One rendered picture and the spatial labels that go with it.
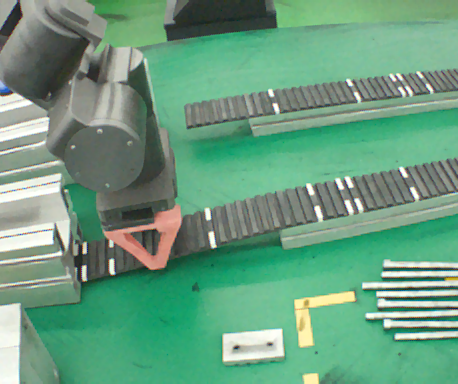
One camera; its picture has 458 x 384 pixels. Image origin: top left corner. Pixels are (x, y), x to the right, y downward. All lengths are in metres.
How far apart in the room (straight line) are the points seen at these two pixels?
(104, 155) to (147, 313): 0.20
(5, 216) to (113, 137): 0.24
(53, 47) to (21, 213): 0.22
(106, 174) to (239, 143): 0.33
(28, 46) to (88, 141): 0.10
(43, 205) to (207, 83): 0.35
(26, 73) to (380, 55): 0.59
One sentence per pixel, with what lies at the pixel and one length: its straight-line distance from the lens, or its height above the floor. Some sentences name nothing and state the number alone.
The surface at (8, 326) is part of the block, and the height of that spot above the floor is 0.87.
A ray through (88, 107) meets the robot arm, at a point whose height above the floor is 1.00.
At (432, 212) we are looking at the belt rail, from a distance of 0.63.
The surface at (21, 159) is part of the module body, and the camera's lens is 0.73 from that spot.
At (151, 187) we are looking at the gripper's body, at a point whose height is 0.89.
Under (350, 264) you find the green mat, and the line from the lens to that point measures 0.59.
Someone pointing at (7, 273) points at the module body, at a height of 0.83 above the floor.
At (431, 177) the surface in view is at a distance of 0.64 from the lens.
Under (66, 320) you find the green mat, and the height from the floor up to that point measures 0.78.
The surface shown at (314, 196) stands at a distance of 0.61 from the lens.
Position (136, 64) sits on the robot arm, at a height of 0.99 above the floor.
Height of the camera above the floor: 1.21
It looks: 39 degrees down
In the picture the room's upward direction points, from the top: 9 degrees counter-clockwise
